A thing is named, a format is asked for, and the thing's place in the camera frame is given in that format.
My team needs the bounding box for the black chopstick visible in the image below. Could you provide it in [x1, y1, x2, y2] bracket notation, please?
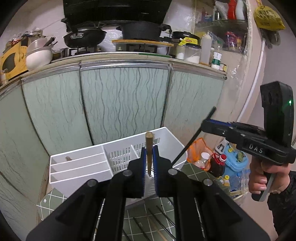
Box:
[156, 205, 176, 226]
[172, 106, 217, 165]
[133, 217, 151, 241]
[147, 208, 176, 241]

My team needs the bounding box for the person right hand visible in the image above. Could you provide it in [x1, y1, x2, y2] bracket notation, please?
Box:
[248, 157, 291, 194]

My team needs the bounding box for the white utensil holder caddy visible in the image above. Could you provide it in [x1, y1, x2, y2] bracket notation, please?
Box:
[49, 127, 184, 198]

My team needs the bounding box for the dark soy sauce bottle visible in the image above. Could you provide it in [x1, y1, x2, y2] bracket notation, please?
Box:
[208, 153, 227, 178]

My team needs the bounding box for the green checkered tablecloth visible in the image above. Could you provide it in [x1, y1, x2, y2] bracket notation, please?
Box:
[36, 162, 229, 240]

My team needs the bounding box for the orange plastic bag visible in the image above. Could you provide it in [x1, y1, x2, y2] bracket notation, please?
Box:
[187, 138, 213, 170]

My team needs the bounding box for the green label bottle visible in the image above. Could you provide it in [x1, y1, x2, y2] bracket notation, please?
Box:
[211, 51, 222, 70]

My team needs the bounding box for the white squeeze bottle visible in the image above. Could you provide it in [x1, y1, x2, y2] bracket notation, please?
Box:
[200, 33, 212, 66]

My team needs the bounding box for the clear jar black lid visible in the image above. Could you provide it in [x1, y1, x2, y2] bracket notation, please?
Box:
[184, 43, 201, 64]

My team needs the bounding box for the yellow hanging bag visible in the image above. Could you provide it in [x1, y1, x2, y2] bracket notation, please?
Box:
[253, 0, 285, 31]

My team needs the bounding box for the white bowl stack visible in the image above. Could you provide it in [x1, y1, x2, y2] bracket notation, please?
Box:
[26, 38, 53, 71]

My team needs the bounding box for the yellow microwave oven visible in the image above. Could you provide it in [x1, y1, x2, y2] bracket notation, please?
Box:
[1, 37, 29, 80]

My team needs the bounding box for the black cooking pot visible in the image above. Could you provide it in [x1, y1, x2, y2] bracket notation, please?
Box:
[116, 22, 171, 41]

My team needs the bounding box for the wooden cutting board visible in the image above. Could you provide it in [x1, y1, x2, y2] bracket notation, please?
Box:
[111, 39, 174, 47]

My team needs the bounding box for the black wok pan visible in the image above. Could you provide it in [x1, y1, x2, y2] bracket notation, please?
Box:
[61, 18, 106, 49]

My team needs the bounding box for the black range hood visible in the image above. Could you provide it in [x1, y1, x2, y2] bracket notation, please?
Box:
[63, 0, 171, 25]

